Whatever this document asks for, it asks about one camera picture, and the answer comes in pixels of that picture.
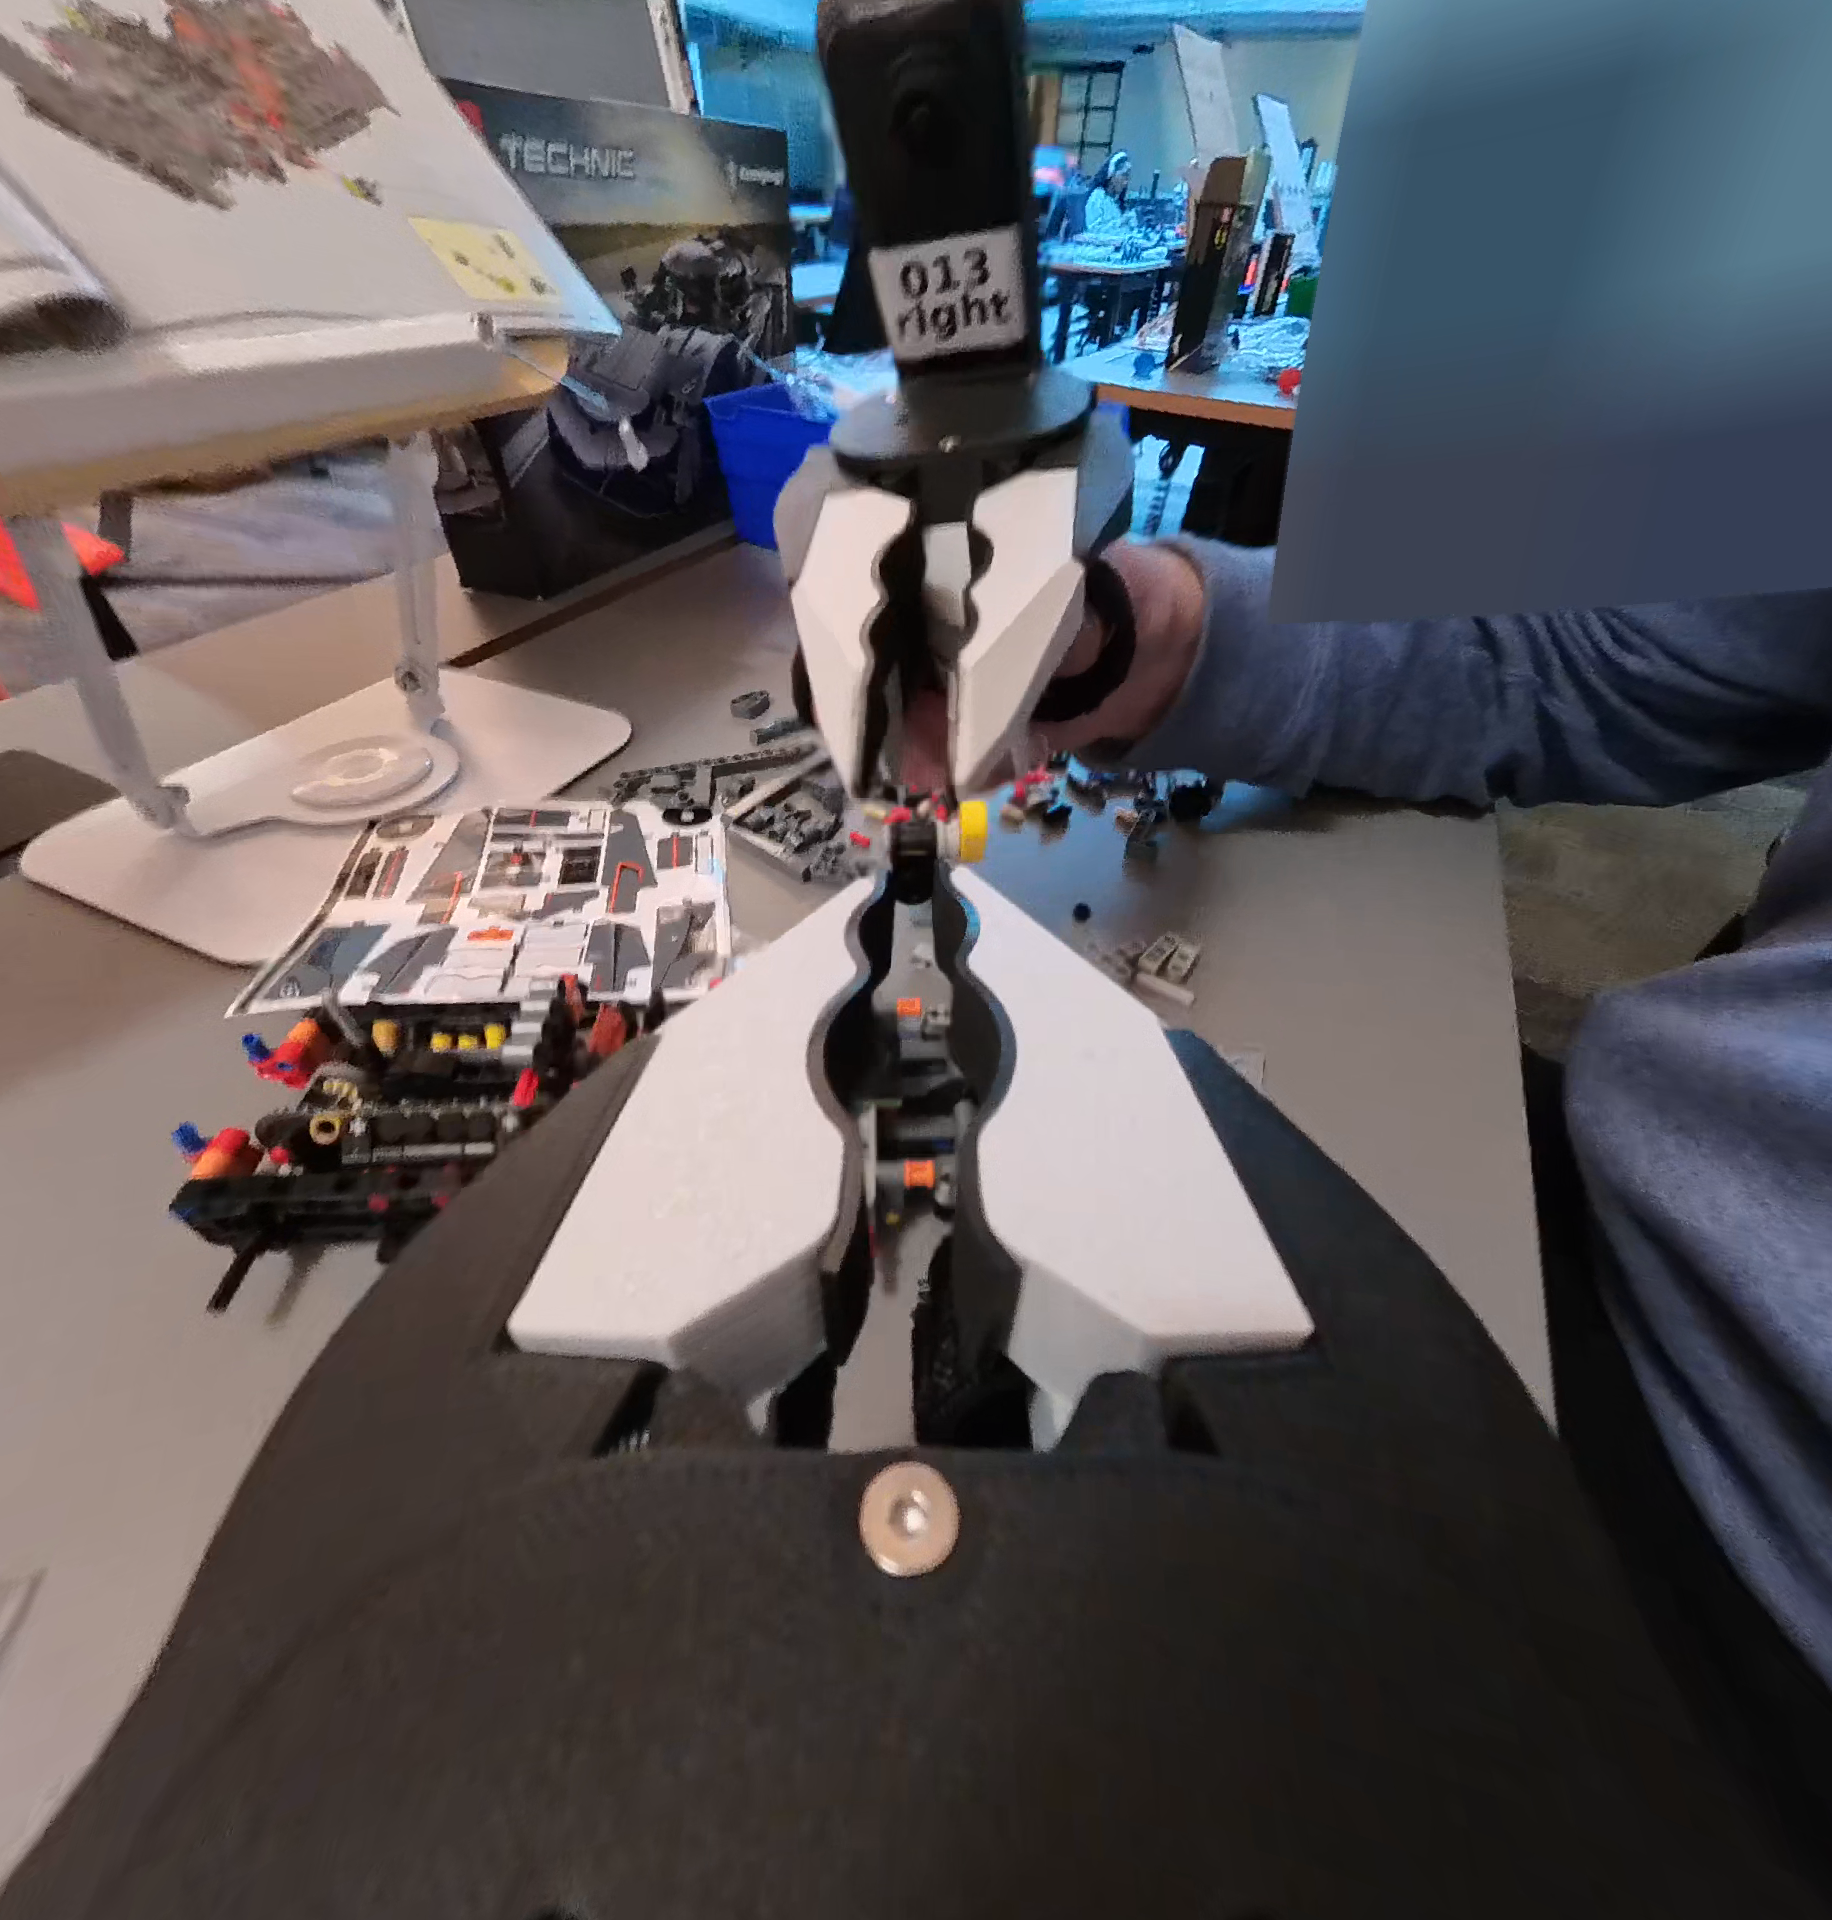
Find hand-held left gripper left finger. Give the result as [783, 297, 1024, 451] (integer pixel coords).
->
[503, 875, 880, 1433]

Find yellow and black lego axle piece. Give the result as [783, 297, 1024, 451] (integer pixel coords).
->
[874, 794, 994, 902]

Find blue plastic bin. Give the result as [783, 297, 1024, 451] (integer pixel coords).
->
[702, 382, 837, 550]

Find person's right forearm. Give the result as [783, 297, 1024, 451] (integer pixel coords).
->
[1177, 532, 1832, 819]

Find person's right hand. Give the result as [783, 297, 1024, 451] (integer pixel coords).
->
[1027, 540, 1210, 763]

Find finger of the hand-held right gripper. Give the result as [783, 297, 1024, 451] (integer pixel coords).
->
[783, 481, 926, 800]
[945, 468, 1089, 800]

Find dark lego set box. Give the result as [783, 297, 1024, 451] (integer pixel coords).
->
[436, 74, 798, 602]

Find pile of grey lego pieces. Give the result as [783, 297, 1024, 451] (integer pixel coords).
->
[612, 682, 876, 890]

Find black lego vehicle chassis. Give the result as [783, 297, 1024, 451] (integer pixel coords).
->
[165, 965, 986, 1320]

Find person's dark trousers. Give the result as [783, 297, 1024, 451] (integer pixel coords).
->
[1516, 1033, 1832, 1907]

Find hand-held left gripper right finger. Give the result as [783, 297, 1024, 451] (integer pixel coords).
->
[929, 865, 1318, 1450]

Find orange red cloth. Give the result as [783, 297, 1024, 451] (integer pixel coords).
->
[0, 510, 126, 714]

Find scattered small lego pieces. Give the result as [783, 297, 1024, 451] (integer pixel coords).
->
[989, 756, 1225, 859]

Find lego sticker sheet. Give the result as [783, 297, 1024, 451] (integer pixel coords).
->
[226, 802, 738, 1022]

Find person's torso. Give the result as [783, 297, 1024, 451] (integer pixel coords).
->
[1559, 780, 1832, 1734]

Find lego instruction book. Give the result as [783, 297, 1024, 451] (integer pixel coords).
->
[0, 0, 625, 378]

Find tall black carton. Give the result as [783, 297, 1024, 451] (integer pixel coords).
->
[1161, 149, 1259, 378]

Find wooden edged table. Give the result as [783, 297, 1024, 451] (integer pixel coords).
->
[1035, 246, 1299, 437]

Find white metal book stand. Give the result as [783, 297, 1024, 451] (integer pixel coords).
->
[0, 305, 634, 970]

